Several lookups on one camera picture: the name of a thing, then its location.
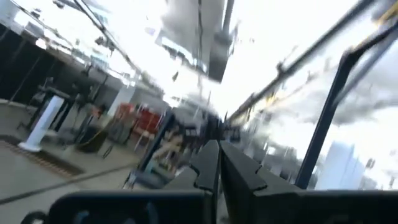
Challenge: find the white tower fan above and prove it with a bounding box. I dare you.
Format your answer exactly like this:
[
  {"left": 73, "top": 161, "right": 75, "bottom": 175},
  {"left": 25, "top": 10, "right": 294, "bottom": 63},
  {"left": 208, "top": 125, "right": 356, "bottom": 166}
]
[{"left": 17, "top": 95, "right": 65, "bottom": 153}]

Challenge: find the black metal rig frame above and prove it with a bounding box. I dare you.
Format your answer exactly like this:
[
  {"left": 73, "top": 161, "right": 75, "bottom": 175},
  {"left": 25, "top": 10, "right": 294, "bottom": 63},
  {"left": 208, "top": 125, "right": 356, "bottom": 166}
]
[{"left": 294, "top": 18, "right": 398, "bottom": 190}]

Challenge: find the white background box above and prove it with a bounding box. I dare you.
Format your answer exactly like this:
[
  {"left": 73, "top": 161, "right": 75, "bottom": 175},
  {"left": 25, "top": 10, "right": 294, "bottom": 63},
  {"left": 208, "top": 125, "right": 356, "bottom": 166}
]
[{"left": 315, "top": 141, "right": 366, "bottom": 191}]

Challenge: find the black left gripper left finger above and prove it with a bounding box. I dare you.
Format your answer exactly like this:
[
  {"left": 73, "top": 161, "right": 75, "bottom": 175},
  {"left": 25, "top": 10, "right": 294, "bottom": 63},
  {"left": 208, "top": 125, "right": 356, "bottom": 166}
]
[{"left": 162, "top": 139, "right": 220, "bottom": 224}]

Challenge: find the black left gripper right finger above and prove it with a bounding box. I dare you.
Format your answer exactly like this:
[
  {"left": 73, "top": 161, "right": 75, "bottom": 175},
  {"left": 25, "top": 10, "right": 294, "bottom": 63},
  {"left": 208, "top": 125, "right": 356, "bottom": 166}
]
[{"left": 220, "top": 140, "right": 301, "bottom": 224}]

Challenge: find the red tool cabinet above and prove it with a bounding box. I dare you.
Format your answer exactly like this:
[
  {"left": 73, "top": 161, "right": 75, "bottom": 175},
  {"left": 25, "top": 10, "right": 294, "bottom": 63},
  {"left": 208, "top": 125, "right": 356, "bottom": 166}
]
[{"left": 117, "top": 103, "right": 163, "bottom": 138}]

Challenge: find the grey ceiling duct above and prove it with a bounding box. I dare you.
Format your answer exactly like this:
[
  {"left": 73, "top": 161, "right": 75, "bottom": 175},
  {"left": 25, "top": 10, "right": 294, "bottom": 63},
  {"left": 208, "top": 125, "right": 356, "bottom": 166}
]
[{"left": 155, "top": 0, "right": 236, "bottom": 83}]

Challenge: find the black floor cable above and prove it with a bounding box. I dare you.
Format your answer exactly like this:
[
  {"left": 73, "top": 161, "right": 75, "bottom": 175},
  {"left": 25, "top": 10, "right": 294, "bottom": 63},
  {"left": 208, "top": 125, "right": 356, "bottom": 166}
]
[{"left": 0, "top": 161, "right": 141, "bottom": 205}]

